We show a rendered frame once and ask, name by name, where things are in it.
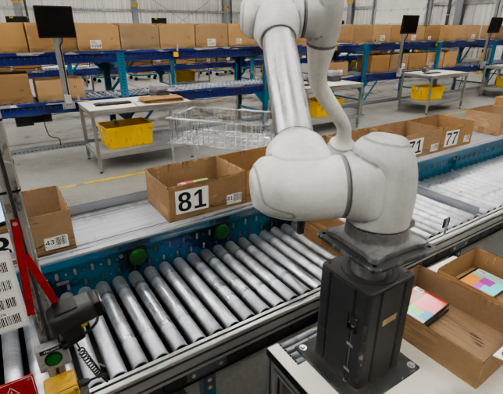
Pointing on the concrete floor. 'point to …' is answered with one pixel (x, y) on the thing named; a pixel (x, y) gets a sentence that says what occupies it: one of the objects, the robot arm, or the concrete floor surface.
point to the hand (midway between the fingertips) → (301, 226)
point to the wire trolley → (216, 130)
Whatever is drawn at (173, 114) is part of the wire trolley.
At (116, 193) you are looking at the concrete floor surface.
